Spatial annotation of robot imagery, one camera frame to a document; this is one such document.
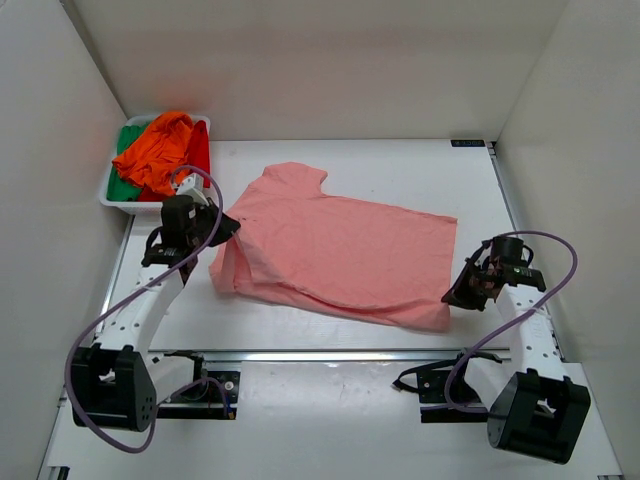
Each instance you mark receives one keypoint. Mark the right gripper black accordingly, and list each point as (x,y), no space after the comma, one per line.
(458,295)

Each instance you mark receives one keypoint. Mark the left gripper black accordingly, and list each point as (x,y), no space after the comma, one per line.
(227,227)

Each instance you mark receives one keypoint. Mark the pink t shirt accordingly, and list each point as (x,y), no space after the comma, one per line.
(298,246)

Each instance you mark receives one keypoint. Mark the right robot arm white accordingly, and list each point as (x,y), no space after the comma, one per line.
(515,375)

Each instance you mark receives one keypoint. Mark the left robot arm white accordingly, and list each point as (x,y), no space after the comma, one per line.
(117,382)

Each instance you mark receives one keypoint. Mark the red t shirt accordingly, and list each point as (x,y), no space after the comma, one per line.
(197,155)

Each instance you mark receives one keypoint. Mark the orange t shirt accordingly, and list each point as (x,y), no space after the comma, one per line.
(150,161)

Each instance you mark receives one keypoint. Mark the green t shirt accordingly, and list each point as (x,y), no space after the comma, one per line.
(118,189)

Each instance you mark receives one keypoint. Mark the blue table label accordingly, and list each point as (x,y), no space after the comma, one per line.
(467,143)

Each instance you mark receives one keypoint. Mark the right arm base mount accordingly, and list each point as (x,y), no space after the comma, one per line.
(431,379)

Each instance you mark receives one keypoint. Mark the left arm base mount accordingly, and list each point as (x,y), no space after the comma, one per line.
(192,386)

